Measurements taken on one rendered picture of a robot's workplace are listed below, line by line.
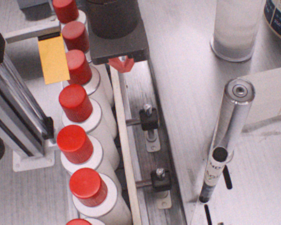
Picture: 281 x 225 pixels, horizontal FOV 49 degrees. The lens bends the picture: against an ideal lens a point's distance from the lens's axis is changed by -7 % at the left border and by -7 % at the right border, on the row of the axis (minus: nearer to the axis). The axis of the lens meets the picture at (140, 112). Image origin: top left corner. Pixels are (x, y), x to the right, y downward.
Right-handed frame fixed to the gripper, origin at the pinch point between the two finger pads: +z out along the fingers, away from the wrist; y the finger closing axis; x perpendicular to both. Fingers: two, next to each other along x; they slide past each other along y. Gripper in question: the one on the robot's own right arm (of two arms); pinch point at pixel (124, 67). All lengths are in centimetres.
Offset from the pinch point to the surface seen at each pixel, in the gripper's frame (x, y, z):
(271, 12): -31.5, 16.0, 9.7
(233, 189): -13.3, -16.6, 13.7
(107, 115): 3.8, -4.1, 5.4
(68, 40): 6.2, 0.8, -6.8
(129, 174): 2.2, -12.0, 10.1
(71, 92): 6.1, -7.5, -6.9
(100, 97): 3.8, -4.2, 0.1
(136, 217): 2.2, -18.7, 10.2
